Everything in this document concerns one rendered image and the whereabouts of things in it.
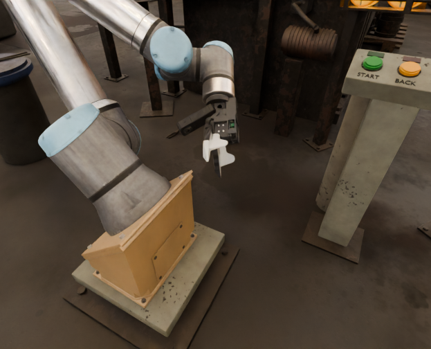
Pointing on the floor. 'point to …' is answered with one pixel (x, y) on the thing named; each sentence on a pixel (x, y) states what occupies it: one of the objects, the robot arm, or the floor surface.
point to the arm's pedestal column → (147, 334)
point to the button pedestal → (373, 144)
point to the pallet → (386, 31)
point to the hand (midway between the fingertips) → (211, 171)
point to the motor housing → (317, 50)
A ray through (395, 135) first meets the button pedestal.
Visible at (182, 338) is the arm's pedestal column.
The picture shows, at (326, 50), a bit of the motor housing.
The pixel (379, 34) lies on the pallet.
